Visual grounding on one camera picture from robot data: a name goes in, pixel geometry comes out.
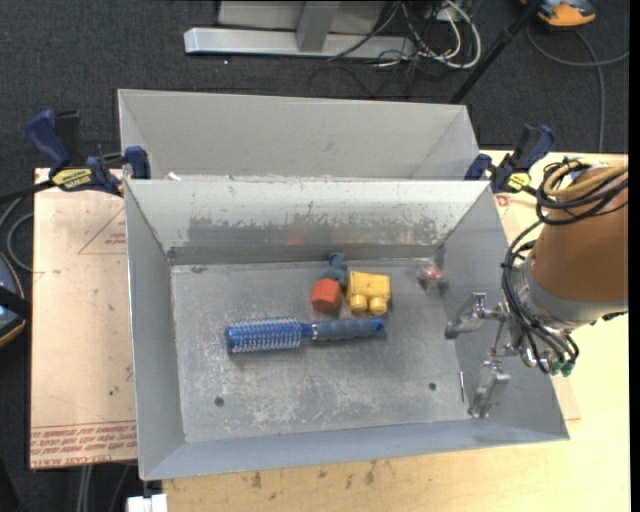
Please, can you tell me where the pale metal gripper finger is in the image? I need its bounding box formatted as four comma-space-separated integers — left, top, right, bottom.
443, 292, 487, 341
467, 348, 512, 420

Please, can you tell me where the small clear glass thing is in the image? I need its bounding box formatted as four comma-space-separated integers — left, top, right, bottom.
416, 263, 450, 297

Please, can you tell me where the yellow toy block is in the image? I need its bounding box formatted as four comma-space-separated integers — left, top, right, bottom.
345, 270, 393, 317

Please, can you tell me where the grey metal bin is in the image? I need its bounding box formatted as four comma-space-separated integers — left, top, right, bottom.
117, 88, 571, 482

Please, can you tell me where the blue hairbrush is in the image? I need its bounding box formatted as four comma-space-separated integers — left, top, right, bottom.
224, 315, 387, 355

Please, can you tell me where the brown cardboard board, red print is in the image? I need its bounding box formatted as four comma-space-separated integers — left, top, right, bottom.
28, 167, 584, 472

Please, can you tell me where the orange cylinder with grey handle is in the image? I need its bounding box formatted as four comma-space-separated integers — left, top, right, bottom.
310, 251, 350, 315

